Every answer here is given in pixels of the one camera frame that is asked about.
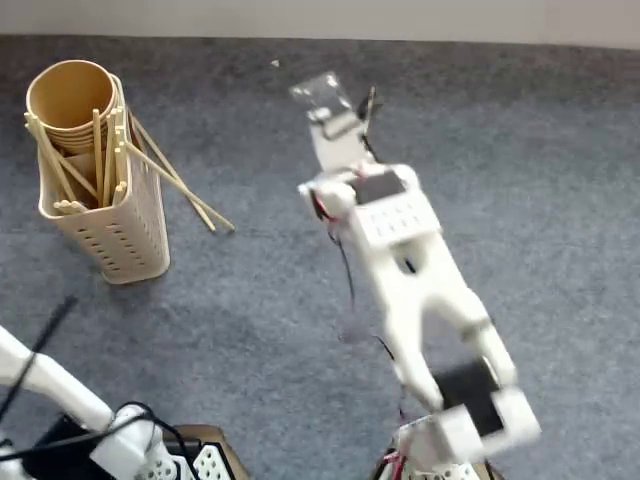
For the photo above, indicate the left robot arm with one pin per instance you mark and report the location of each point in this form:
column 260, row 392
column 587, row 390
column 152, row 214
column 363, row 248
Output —
column 60, row 385

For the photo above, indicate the wooden chopstick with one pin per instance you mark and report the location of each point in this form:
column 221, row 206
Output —
column 65, row 205
column 120, row 167
column 76, row 176
column 172, row 169
column 200, row 204
column 45, row 151

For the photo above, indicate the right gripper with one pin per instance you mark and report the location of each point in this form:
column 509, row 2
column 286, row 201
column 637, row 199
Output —
column 341, row 150

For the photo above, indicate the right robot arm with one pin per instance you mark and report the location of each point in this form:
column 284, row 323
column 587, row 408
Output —
column 400, row 280

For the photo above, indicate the brown paper cup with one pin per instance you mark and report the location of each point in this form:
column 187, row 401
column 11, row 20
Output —
column 65, row 95
column 75, row 140
column 77, row 149

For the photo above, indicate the cream perforated plastic basket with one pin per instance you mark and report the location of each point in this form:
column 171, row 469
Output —
column 131, row 240

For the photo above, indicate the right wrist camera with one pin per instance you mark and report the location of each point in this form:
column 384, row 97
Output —
column 320, row 93

